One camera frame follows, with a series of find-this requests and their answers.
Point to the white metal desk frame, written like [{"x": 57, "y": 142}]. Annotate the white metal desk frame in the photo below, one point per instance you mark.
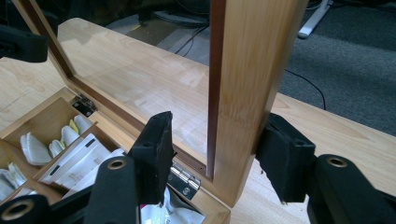
[{"x": 313, "y": 20}]

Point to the wooden tea box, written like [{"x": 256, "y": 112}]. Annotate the wooden tea box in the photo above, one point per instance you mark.
[{"x": 249, "y": 77}]

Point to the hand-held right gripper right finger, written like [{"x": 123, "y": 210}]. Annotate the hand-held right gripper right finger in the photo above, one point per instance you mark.
[{"x": 286, "y": 158}]

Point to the flat floor panel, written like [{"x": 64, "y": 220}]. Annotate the flat floor panel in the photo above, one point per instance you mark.
[{"x": 149, "y": 34}]

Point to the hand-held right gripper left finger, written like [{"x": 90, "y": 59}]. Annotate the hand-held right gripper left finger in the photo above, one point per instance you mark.
[{"x": 154, "y": 161}]

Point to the pile of white tea bags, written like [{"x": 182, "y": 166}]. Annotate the pile of white tea bags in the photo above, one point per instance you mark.
[{"x": 77, "y": 161}]

